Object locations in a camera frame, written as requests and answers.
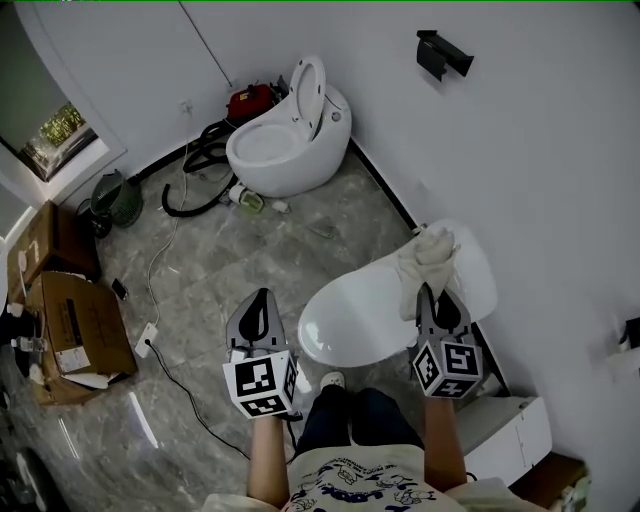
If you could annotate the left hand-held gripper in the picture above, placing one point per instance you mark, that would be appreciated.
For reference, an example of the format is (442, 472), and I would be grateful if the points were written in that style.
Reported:
(260, 382)

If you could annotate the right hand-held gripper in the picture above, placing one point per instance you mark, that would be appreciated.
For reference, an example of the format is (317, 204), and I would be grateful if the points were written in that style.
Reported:
(450, 365)

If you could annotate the white wiping cloth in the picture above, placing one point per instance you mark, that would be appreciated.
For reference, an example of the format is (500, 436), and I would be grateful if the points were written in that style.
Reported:
(430, 260)

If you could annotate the white toilet lid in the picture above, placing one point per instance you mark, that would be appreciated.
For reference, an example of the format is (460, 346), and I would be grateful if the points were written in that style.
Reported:
(355, 315)

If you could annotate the person's left forearm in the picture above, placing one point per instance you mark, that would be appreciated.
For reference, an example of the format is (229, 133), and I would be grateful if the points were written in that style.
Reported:
(270, 460)

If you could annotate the person's right forearm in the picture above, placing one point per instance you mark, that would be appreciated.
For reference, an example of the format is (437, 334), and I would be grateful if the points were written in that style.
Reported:
(445, 445)

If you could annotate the white toilet with tank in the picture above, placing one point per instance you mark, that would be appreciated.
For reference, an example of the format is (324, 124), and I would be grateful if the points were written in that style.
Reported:
(475, 280)

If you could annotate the egg-shaped white toilet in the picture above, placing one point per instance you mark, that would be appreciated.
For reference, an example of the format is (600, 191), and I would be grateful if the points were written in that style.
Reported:
(280, 170)

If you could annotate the chrome water valve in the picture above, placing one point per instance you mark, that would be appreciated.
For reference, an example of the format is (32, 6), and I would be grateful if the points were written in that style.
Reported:
(421, 229)

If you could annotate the person's left white shoe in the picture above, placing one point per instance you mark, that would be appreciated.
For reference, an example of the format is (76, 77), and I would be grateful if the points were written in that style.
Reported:
(332, 380)

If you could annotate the white power strip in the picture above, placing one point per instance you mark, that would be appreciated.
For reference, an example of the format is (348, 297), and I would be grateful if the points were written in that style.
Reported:
(146, 340)

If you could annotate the person's dark trousers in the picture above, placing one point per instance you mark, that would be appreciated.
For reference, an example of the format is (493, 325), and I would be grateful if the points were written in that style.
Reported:
(350, 420)

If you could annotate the small white bottle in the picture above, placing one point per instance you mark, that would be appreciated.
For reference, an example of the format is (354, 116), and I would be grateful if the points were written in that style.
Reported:
(281, 206)

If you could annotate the white cabinet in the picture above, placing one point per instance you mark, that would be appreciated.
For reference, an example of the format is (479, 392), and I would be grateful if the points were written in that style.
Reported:
(510, 440)

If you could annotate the black phone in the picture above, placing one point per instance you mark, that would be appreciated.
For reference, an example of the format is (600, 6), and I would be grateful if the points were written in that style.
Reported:
(120, 289)

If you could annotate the large open cardboard box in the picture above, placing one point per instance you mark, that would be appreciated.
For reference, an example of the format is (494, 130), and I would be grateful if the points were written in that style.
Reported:
(90, 325)

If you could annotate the person's printed cream shirt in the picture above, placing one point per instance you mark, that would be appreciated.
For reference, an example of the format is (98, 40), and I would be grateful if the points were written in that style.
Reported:
(360, 480)

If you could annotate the green plastic basket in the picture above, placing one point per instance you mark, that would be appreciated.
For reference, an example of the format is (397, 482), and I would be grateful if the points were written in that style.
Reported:
(120, 202)

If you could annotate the small black bin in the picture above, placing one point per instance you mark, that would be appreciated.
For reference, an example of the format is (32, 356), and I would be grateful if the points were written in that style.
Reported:
(97, 222)

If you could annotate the wooden counter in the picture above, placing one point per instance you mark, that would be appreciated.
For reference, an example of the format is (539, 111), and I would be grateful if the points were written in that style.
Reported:
(550, 480)

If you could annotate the closed cardboard box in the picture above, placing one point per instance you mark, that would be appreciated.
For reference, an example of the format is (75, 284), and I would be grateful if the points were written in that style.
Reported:
(55, 240)

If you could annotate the red machine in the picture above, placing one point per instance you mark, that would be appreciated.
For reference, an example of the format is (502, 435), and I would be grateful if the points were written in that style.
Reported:
(247, 102)

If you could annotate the window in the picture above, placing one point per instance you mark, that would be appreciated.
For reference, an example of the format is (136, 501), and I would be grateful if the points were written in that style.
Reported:
(62, 140)

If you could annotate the grey roller blind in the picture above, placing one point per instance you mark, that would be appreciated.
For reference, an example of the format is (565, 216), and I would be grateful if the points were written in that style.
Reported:
(30, 85)

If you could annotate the wall holder with white roll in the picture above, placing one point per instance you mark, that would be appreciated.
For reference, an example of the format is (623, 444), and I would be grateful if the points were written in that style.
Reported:
(627, 357)

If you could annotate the black wall paper holder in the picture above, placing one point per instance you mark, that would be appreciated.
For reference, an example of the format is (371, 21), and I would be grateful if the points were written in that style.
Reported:
(440, 52)

